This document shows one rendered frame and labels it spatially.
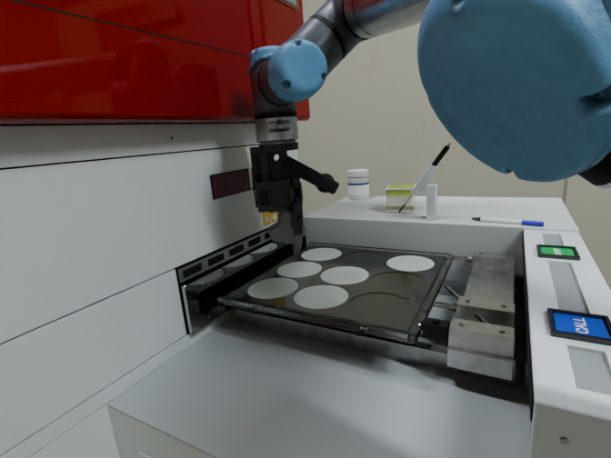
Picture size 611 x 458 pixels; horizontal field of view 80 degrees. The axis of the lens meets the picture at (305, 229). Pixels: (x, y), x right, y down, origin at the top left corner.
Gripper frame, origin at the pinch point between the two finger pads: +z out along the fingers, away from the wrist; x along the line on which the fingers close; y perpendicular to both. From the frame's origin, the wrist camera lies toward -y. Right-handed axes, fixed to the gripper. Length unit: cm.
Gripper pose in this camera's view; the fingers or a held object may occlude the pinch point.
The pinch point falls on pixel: (298, 247)
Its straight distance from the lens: 70.6
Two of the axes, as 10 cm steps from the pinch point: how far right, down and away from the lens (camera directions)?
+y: -9.8, 1.2, -1.8
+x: 2.0, 2.3, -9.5
